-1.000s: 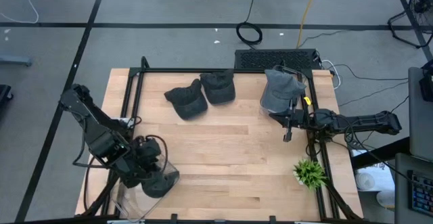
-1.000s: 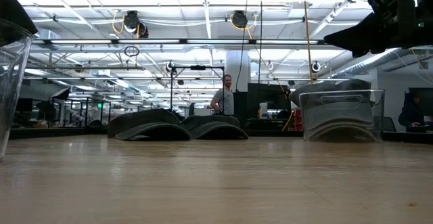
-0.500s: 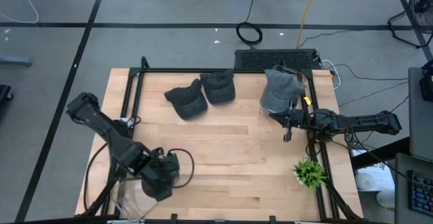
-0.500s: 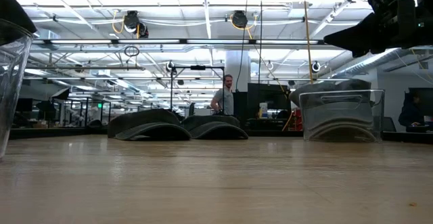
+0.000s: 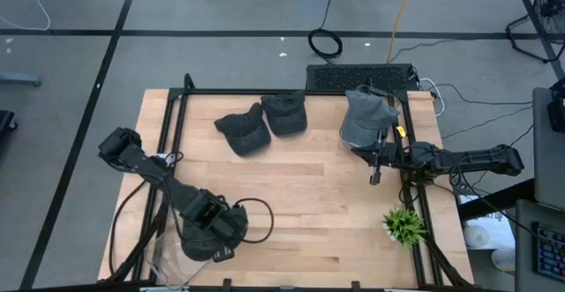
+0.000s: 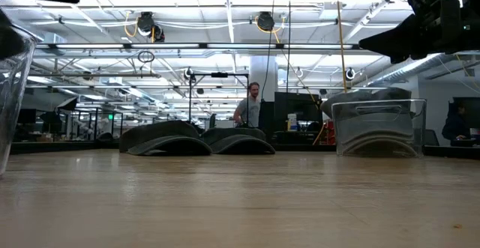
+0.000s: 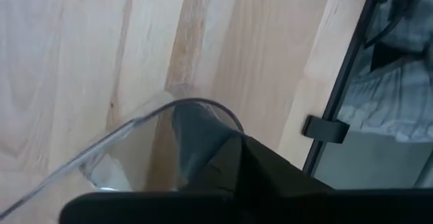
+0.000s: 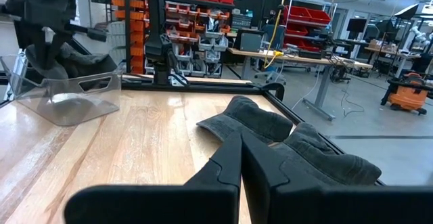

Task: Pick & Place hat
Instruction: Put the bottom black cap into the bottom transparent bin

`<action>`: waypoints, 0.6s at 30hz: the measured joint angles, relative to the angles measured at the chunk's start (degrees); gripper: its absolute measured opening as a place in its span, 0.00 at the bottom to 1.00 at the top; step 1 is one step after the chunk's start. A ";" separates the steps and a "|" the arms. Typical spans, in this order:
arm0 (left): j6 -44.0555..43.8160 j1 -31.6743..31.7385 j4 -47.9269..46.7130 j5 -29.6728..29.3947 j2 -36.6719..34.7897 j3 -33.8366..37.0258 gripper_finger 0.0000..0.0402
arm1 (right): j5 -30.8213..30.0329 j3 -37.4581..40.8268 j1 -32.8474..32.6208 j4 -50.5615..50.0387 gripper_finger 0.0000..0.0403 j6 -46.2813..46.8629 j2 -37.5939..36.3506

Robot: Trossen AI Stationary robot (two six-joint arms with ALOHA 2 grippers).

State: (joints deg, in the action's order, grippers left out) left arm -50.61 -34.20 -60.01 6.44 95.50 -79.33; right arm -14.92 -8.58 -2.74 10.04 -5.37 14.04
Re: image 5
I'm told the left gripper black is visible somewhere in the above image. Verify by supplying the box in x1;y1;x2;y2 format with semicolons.
187;189;250;265

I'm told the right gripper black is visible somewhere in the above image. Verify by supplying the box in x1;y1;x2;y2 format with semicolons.
350;127;418;186

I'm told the dark charcoal baseball cap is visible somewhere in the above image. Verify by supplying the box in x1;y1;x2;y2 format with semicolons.
260;89;309;137
214;101;273;157
180;206;248;263

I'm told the blue-grey denim cap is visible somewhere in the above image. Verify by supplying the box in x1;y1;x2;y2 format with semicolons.
338;89;402;149

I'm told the clear plastic bin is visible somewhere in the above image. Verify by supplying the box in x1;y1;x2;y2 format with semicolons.
337;84;403;153
143;201;237;291

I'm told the black perforated computer case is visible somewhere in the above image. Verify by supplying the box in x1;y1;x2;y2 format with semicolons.
305;63;421;93

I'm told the green artificial plant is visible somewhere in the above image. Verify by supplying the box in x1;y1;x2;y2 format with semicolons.
381;206;428;250

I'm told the white printed box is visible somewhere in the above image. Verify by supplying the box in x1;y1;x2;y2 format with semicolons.
458;194;516;276

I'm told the grey desk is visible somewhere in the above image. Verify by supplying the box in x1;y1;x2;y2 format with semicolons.
531;86;565;214
514;198;565;292

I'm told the black desktop device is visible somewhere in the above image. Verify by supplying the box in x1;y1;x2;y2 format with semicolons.
546;78;565;135

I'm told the colourful keycap keyboard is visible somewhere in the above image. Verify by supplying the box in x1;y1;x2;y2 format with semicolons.
531;221;565;285

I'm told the black caster foot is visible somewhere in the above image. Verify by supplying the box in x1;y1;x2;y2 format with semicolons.
0;109;19;136

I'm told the grey furniture foot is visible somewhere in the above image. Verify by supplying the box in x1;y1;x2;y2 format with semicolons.
0;71;43;88

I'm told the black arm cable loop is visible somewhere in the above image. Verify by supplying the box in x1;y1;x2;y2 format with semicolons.
232;197;275;245

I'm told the black coiled floor cable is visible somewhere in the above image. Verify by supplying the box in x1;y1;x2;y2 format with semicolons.
306;0;344;60

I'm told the thin yellow hanging cable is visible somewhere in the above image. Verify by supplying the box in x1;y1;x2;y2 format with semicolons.
387;0;419;64

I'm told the black metal table frame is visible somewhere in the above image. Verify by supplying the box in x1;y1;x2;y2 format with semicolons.
105;73;476;292

